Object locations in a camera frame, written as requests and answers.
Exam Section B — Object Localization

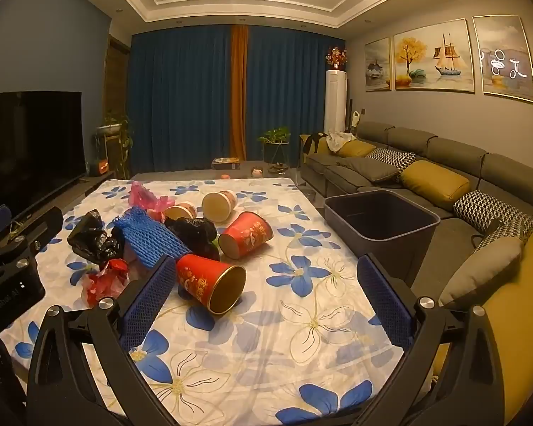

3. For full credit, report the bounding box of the white standing air conditioner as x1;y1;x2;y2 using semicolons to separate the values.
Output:
323;70;348;136

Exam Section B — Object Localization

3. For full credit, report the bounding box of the large framed sailboat painting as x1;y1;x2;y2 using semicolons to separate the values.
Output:
393;18;476;94

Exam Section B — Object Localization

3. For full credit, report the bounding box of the red gold flower arrangement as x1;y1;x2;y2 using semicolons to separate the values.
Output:
325;45;348;72

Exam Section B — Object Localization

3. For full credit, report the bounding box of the red plastic bag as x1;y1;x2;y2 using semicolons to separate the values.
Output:
81;258;130;309

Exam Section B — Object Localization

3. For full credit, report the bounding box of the potted plant on wire stand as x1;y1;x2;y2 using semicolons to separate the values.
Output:
257;126;291;165

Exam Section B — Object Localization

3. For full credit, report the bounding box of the narrow orange curtain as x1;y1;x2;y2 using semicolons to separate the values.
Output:
228;24;249;160

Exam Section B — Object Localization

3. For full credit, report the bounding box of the black flat television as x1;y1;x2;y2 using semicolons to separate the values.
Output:
0;91;87;227

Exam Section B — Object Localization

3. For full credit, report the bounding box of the grey sectional sofa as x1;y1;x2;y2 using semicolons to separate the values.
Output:
300;121;533;311

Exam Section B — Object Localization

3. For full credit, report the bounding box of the blue foam net sleeve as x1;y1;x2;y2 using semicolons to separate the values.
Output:
113;206;183;269

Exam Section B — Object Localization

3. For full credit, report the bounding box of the blue floral tablecloth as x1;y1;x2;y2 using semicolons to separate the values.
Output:
0;177;405;426

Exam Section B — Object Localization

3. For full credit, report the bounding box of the grey coffee table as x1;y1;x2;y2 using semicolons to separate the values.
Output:
131;162;307;187

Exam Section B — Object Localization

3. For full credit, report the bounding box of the small framed landscape painting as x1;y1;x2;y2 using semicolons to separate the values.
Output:
364;38;392;93

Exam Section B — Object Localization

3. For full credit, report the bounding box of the grey television stand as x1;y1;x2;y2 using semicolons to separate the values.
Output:
9;169;116;227

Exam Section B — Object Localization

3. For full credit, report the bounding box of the framed grey abstract painting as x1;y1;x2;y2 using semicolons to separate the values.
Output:
472;15;533;106

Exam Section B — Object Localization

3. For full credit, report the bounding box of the beige printed paper cup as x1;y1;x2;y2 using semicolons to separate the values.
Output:
201;190;238;223
163;202;199;223

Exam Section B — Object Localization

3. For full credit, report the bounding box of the large mustard sofa section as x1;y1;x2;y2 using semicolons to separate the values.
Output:
431;217;533;426

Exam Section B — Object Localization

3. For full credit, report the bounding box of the black white patterned cushion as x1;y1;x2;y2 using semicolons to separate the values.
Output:
475;222;533;253
366;147;416;171
453;190;533;234

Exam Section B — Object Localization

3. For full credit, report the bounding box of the big mustard cushion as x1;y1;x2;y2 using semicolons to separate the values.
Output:
400;160;470;200

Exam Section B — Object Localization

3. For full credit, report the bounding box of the trailing plant in white bowl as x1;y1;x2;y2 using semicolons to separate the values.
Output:
93;113;134;178

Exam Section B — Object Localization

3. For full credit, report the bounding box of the black plastic bag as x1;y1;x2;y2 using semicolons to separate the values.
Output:
164;217;220;260
66;211;125;264

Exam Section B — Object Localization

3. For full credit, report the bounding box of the white crumpled cloth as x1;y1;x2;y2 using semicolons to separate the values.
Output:
326;132;356;152

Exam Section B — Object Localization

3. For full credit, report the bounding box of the black garment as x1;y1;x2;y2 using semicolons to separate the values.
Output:
302;133;323;165

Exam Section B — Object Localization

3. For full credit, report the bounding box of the dark wooden panel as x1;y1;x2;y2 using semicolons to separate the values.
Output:
104;35;131;174

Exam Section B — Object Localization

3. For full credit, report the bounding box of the wide blue curtain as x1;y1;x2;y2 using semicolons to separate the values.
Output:
131;24;234;174
246;24;349;163

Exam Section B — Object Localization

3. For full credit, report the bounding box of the small mustard cushion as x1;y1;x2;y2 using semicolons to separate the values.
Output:
338;140;377;158

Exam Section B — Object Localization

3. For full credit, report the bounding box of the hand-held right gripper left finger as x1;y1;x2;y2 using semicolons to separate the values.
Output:
26;254;181;426

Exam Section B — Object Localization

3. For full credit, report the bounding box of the flat grey cushion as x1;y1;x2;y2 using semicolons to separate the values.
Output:
344;156;400;182

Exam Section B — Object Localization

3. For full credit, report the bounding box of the plump grey cushion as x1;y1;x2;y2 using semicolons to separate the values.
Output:
439;236;525;307

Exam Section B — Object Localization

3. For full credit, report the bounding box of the dark grey plastic bin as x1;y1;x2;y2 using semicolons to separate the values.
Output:
323;189;441;289

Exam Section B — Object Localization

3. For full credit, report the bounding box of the pink plastic bag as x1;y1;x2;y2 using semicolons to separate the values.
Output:
129;182;176;223

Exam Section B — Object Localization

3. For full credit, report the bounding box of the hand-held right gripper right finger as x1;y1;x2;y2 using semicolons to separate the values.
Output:
351;253;507;426

